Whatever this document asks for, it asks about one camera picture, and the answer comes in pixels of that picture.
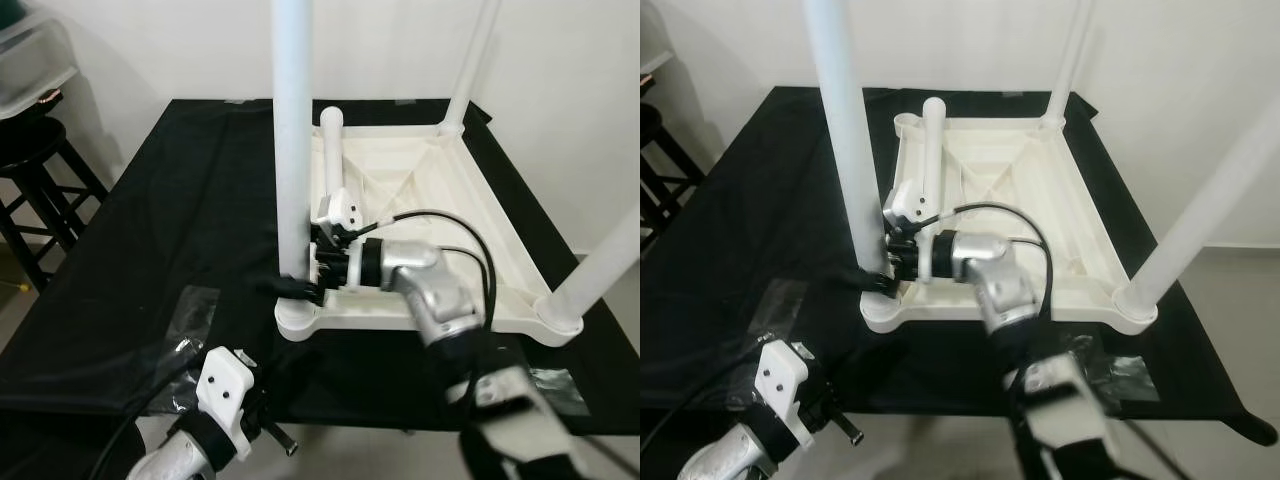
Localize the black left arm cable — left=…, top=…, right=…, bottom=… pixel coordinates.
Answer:
left=640, top=380, right=761, bottom=456
left=90, top=350, right=201, bottom=480

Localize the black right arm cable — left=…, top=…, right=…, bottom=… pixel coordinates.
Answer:
left=950, top=202, right=1056, bottom=321
left=380, top=208, right=498, bottom=321

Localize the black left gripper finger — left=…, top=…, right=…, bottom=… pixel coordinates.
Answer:
left=260, top=339, right=300, bottom=374
left=815, top=335, right=866, bottom=371
left=845, top=345, right=909, bottom=393
left=285, top=359, right=325, bottom=404

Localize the white plastic table leg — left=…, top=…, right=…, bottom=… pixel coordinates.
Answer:
left=800, top=0, right=891, bottom=281
left=1045, top=0, right=1096, bottom=126
left=920, top=97, right=947, bottom=211
left=318, top=107, right=347, bottom=226
left=270, top=0, right=319, bottom=286
left=1115, top=100, right=1280, bottom=321
left=440, top=0, right=501, bottom=136
left=545, top=205, right=640, bottom=331

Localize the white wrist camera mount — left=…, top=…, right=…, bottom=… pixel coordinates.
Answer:
left=312, top=188, right=366, bottom=291
left=195, top=347, right=259, bottom=463
left=757, top=340, right=809, bottom=451
left=885, top=180, right=941, bottom=286

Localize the clear adhesive tape strip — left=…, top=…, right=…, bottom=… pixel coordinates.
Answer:
left=520, top=368, right=563, bottom=413
left=1118, top=358, right=1161, bottom=403
left=548, top=370, right=593, bottom=416
left=1085, top=355, right=1126, bottom=399

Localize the black round stool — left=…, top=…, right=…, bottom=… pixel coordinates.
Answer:
left=0, top=118, right=109, bottom=291
left=640, top=100, right=706, bottom=251

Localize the white plastic children table top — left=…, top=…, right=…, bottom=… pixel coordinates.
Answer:
left=860, top=112, right=1161, bottom=336
left=275, top=122, right=584, bottom=346

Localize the black tablecloth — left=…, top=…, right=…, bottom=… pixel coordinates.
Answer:
left=0, top=97, right=640, bottom=436
left=640, top=87, right=1279, bottom=446

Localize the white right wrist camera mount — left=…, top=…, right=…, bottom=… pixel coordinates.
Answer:
left=885, top=180, right=941, bottom=286
left=312, top=188, right=366, bottom=291

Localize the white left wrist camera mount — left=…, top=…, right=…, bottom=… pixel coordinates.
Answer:
left=757, top=340, right=809, bottom=451
left=195, top=347, right=259, bottom=463

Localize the clear plastic storage box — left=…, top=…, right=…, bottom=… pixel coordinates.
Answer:
left=0, top=10, right=81, bottom=119

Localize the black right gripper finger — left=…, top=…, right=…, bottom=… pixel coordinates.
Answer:
left=850, top=266, right=903, bottom=295
left=255, top=276, right=326, bottom=305

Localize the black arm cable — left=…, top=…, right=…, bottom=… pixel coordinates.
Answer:
left=380, top=208, right=498, bottom=321
left=950, top=202, right=1056, bottom=321
left=640, top=380, right=761, bottom=456
left=90, top=350, right=201, bottom=480

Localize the clear plastic bag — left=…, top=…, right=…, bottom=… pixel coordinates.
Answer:
left=150, top=285, right=223, bottom=401
left=745, top=280, right=806, bottom=346

